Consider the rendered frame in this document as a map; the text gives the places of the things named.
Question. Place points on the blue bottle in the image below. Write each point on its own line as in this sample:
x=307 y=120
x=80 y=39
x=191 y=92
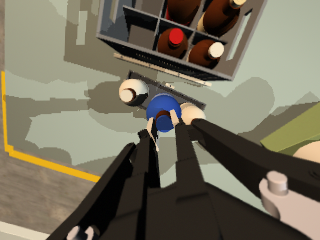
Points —
x=160 y=107

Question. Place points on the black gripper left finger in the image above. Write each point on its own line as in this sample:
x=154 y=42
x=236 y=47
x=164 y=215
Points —
x=106 y=202

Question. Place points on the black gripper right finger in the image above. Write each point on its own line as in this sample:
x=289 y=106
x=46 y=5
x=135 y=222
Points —
x=288 y=186

